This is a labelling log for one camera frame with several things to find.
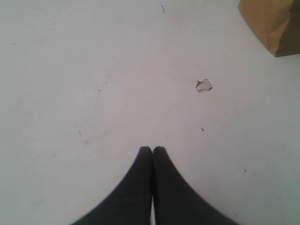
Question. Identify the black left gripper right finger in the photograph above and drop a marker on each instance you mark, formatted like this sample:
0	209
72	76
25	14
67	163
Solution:
175	202

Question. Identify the clear plastic scrap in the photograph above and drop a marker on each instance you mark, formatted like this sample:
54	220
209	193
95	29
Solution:
203	85

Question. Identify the large brown paper bag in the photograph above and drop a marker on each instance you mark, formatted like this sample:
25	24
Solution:
276	23

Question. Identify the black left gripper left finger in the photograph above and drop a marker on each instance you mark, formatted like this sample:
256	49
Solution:
130	202

